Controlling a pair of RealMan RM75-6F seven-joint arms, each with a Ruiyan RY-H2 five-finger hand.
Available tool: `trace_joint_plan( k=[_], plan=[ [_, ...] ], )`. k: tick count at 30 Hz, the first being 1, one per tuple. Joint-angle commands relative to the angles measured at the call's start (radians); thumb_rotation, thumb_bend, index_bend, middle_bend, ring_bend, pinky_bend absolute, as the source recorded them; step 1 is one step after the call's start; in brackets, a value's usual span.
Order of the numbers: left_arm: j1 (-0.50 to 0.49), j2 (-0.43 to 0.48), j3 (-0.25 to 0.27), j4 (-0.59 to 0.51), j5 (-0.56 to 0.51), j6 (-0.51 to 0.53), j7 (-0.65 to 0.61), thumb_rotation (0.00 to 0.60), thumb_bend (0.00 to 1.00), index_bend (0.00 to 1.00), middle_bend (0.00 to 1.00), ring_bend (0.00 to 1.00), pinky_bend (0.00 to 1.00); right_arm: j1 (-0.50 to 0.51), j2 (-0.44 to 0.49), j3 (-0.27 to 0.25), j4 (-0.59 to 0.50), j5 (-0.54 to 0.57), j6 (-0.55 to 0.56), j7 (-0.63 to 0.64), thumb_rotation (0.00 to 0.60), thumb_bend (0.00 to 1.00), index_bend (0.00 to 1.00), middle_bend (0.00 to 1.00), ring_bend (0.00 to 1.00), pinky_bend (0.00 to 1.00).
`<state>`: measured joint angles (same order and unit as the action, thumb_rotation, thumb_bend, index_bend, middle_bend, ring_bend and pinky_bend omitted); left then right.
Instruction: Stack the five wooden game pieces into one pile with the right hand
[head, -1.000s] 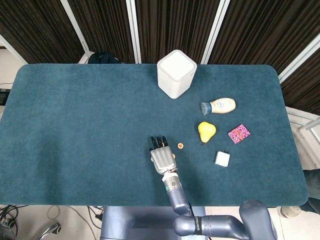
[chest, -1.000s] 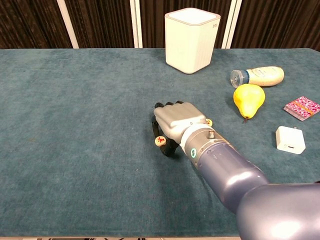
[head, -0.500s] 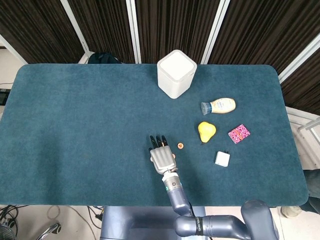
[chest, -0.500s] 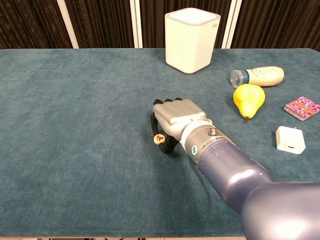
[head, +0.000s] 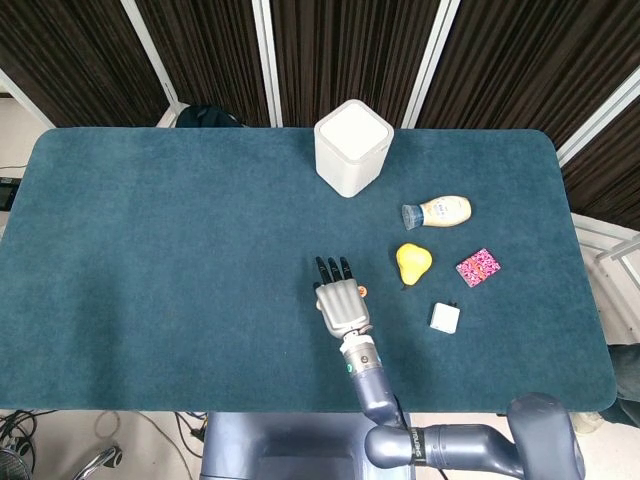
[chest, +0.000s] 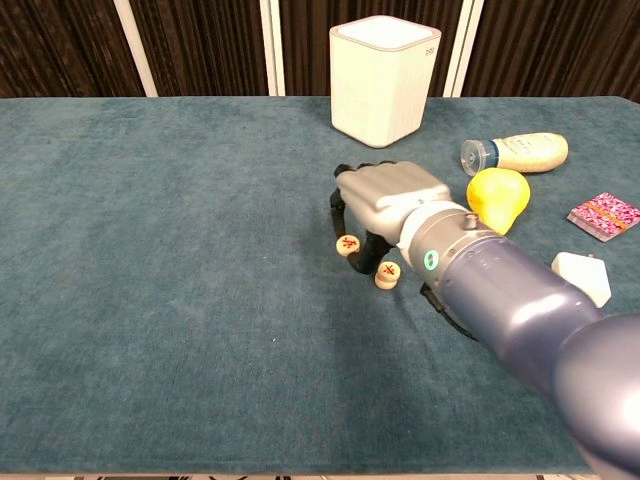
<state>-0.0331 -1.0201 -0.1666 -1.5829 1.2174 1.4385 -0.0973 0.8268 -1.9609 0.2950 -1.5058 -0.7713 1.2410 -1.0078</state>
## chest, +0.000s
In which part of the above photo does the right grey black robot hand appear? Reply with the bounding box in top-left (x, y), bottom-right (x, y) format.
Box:
top-left (328, 159), bottom-right (455, 276)

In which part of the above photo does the white square trash bin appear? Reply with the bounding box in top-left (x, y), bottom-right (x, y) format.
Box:
top-left (328, 14), bottom-right (443, 150)

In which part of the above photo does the yellow pear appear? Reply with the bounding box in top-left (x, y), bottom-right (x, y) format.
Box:
top-left (466, 167), bottom-right (531, 236)

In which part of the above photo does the cream mayonnaise squeeze bottle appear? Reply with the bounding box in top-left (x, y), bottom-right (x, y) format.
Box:
top-left (460, 131), bottom-right (570, 177)

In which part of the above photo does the white charger adapter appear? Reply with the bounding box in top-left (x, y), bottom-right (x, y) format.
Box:
top-left (550, 251), bottom-right (612, 309)

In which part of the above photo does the pink patterned card box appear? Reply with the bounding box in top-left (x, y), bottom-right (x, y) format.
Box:
top-left (566, 191), bottom-right (640, 244)

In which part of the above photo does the teal table cloth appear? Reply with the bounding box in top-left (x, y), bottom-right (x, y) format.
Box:
top-left (0, 95), bottom-right (640, 476)

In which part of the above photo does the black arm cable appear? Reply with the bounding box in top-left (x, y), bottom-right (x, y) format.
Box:
top-left (419, 282), bottom-right (480, 344)

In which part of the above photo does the white partition frame post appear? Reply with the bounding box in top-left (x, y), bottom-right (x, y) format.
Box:
top-left (112, 0), bottom-right (160, 98)
top-left (258, 0), bottom-right (288, 97)
top-left (441, 0), bottom-right (486, 99)

